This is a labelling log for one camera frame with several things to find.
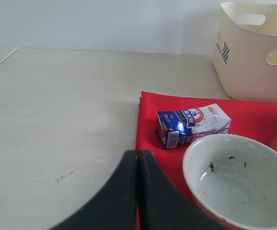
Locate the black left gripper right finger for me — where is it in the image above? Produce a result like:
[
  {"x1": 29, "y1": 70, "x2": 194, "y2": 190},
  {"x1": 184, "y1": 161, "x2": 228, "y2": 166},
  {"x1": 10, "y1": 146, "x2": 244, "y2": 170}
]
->
[{"x1": 138, "y1": 150, "x2": 227, "y2": 230}]

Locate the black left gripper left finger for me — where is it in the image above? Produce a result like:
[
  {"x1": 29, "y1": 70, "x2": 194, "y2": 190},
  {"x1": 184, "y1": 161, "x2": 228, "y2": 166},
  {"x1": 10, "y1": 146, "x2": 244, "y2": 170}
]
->
[{"x1": 52, "y1": 150, "x2": 138, "y2": 230}]

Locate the blue white milk carton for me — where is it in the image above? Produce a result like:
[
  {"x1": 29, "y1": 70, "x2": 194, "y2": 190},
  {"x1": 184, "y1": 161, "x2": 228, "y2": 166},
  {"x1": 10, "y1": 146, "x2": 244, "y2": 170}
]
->
[{"x1": 157, "y1": 103, "x2": 231, "y2": 149}]

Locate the white ceramic bowl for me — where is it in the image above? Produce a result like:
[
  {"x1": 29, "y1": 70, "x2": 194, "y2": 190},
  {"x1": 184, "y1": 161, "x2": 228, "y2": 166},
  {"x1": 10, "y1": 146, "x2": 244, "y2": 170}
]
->
[{"x1": 182, "y1": 134, "x2": 277, "y2": 230}]

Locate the cream plastic bin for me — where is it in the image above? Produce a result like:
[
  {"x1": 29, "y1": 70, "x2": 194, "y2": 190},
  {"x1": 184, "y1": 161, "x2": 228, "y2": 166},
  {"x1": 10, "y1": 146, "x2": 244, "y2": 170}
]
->
[{"x1": 212, "y1": 2, "x2": 277, "y2": 102}]

